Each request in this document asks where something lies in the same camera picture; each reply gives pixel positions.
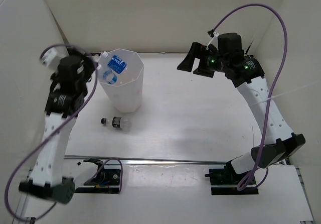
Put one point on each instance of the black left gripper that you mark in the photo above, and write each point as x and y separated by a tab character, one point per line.
88	64

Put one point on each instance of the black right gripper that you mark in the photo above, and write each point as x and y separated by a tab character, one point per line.
195	52

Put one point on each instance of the blue-label crushed plastic bottle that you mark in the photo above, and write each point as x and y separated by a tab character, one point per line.
109	77

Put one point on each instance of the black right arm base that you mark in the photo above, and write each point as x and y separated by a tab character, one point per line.
224	180

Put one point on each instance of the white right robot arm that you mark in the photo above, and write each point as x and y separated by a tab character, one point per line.
248	77

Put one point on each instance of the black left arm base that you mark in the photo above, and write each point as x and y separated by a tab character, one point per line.
107	180

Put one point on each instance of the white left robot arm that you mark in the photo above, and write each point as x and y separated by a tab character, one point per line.
46	180

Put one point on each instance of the white plastic bin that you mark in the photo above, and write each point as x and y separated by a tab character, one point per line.
126	94

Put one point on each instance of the black-label clear plastic bottle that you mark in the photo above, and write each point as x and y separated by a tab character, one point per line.
117	123

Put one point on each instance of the aluminium table frame rail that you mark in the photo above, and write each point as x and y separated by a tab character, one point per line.
185	125

